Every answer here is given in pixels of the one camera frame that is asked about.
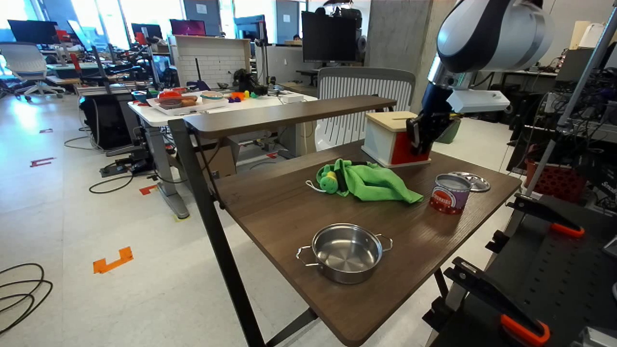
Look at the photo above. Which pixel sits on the stainless steel pot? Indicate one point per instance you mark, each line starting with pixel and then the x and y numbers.
pixel 345 253

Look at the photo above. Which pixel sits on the red and white box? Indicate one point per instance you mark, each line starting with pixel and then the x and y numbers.
pixel 382 135

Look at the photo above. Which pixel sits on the red plastic crate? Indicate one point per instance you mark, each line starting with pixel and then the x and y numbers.
pixel 555 181

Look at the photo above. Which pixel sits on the white office desk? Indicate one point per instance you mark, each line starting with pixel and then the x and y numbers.
pixel 160 118

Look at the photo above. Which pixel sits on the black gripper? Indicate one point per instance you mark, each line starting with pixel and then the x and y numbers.
pixel 436 108

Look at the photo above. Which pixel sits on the white partition panel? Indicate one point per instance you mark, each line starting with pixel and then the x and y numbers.
pixel 212 60

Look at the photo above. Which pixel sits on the silver aluminium pole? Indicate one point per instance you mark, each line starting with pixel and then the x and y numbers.
pixel 588 64

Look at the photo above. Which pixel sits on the white slatted chair back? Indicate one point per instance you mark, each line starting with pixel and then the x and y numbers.
pixel 358 87

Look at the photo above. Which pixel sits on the green bin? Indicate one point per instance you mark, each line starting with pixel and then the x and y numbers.
pixel 451 131

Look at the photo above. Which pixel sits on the black under-desk cabinet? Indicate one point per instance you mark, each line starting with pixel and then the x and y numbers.
pixel 106 122

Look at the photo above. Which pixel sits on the white office chair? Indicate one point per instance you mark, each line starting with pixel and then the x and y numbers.
pixel 25 64

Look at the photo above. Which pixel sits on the black perforated mounting board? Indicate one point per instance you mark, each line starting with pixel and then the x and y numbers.
pixel 565 282

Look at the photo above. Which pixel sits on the white black Franka robot arm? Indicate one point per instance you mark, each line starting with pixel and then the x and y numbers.
pixel 488 31

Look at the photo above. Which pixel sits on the silver metal lid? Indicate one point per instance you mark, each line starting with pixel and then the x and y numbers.
pixel 472 181

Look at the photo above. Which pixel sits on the green cloth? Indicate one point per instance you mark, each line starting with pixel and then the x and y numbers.
pixel 366 181

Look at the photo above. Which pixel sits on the red orange desk item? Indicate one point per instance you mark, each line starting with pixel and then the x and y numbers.
pixel 173 98

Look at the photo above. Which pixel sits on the dark wood table black frame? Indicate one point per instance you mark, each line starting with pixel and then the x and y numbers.
pixel 281 212

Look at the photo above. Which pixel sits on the large black monitor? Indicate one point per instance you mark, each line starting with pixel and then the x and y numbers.
pixel 330 35

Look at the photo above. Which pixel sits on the red drawer with knob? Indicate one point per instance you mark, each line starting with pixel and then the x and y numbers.
pixel 401 148

